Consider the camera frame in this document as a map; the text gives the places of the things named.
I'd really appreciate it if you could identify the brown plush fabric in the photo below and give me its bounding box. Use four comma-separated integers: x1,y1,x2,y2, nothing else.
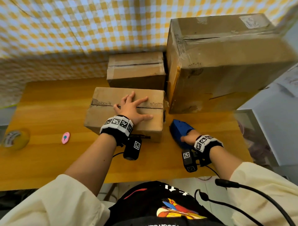
242,127,272,163

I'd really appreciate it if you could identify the yellowish tape roll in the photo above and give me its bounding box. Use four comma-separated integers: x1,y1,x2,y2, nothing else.
1,128,31,151

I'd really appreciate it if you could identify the black table leg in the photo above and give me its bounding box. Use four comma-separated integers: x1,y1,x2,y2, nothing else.
103,183,118,201

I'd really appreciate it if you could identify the yellow white checked cloth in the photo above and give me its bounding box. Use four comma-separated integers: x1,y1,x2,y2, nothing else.
0,0,298,107

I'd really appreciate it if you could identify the cardboard box with black print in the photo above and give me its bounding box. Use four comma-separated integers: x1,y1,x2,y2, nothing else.
84,87,166,143

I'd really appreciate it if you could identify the blue tape dispenser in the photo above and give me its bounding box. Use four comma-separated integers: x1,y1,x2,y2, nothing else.
169,119,196,149

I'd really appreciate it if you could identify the person's left forearm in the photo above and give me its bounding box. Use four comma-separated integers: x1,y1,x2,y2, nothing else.
64,134,117,197

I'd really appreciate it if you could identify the person's right hand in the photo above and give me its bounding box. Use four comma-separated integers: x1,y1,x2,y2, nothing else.
180,129,202,146

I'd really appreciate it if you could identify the cream long-sleeved top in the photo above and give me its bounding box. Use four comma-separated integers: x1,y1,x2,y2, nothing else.
0,162,298,226

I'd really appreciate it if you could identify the black printed garment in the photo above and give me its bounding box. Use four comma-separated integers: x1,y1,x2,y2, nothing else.
105,181,225,226

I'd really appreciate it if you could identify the thin black cable with plug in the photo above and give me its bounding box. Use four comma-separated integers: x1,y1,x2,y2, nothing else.
194,189,265,226

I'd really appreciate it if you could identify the small plain cardboard box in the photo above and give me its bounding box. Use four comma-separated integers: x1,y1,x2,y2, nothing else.
106,52,166,91

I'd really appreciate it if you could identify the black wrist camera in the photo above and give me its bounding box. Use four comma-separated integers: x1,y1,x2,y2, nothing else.
181,149,198,173
123,136,142,161

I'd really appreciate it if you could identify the person's left hand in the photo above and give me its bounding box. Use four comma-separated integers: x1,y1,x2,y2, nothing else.
113,91,154,126

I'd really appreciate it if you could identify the white paper with red writing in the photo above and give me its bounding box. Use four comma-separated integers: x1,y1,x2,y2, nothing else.
277,67,298,97

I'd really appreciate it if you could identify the person's right forearm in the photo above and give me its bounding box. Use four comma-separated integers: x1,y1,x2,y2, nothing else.
209,145,244,181

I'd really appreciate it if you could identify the dark grey cloth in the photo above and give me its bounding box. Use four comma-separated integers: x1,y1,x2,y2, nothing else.
0,188,38,212

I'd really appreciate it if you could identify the cardboard box with white label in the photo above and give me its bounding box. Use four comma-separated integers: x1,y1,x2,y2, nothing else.
165,13,298,115

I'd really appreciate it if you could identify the thick black cable plug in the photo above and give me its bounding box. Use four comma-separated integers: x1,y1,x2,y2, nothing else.
214,179,296,226

